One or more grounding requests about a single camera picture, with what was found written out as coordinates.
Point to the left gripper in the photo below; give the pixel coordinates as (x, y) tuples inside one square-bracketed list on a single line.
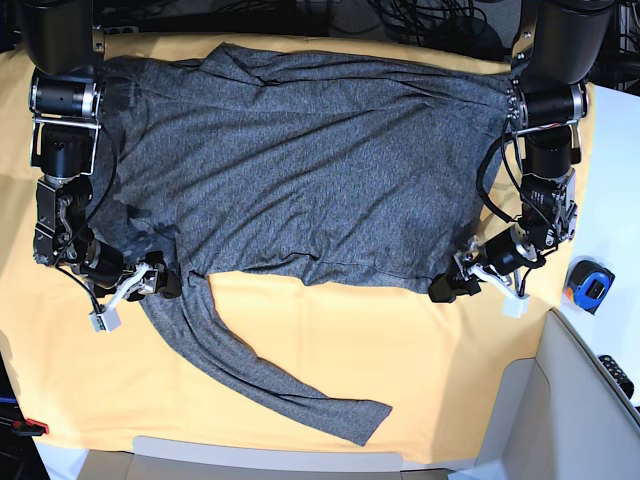
[(497, 261)]

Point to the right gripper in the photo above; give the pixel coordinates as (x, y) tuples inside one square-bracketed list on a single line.
[(106, 270)]

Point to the grey long-sleeve shirt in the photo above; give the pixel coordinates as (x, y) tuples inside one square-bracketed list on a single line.
[(322, 166)]

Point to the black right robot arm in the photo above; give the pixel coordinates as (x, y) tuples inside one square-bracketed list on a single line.
[(66, 98)]

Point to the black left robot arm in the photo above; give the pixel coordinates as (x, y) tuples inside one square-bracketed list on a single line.
[(556, 48)]

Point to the blue black tape measure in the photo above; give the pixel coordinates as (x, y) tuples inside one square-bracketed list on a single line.
[(587, 285)]

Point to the white cardboard box right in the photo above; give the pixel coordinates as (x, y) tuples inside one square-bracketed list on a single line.
[(560, 415)]

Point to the white cardboard box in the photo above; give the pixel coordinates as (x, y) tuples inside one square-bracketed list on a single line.
[(560, 415), (155, 458)]

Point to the white cardboard box bottom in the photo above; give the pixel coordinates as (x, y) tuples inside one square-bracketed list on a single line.
[(155, 458)]

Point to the black studded remote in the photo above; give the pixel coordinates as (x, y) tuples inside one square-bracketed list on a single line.
[(618, 374)]

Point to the red black clamp left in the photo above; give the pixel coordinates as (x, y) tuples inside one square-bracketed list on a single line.
[(28, 428)]

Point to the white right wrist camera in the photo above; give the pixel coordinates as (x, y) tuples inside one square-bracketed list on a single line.
[(107, 320)]

